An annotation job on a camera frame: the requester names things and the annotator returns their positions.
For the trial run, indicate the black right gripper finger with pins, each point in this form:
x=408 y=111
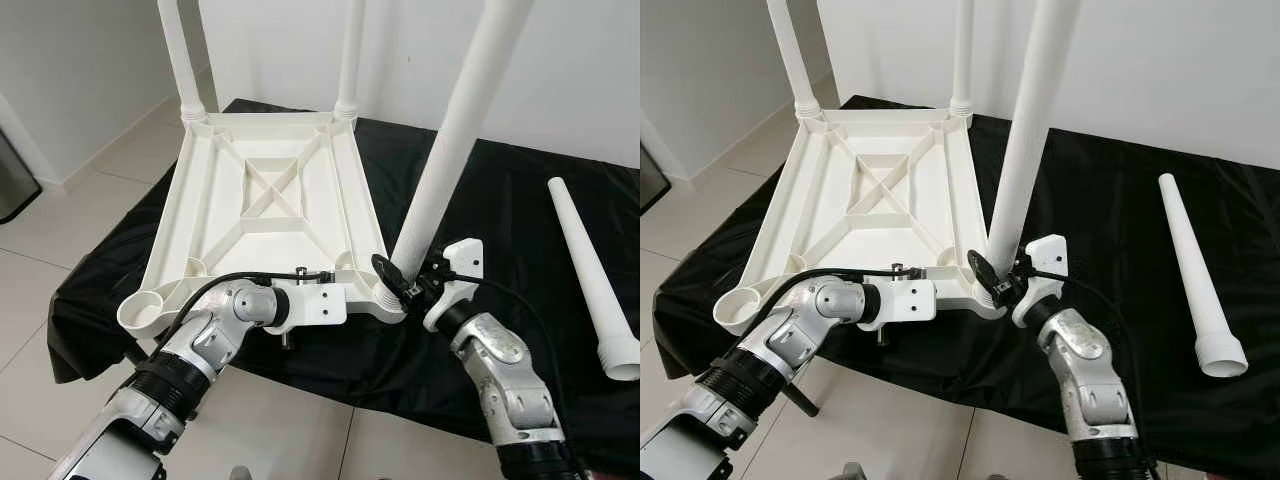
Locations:
x=390 y=275
x=983 y=272

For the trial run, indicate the white plastic table top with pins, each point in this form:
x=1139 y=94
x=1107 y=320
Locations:
x=815 y=205
x=210 y=210

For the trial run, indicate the white plastic table leg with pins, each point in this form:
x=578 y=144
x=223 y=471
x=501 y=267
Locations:
x=350 y=60
x=1030 y=130
x=792 y=60
x=962 y=60
x=1190 y=270
x=180 y=60
x=455 y=130
x=585 y=270

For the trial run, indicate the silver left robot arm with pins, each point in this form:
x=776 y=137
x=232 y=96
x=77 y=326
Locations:
x=790 y=340
x=200 y=350

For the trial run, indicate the grey robot left leg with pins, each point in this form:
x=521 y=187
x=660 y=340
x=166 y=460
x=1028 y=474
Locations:
x=855 y=472
x=240 y=473

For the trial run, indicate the dark grey bin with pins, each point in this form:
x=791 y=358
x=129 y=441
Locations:
x=15 y=180
x=653 y=180

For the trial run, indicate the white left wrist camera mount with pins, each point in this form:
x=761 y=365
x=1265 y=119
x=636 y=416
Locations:
x=315 y=303
x=905 y=300

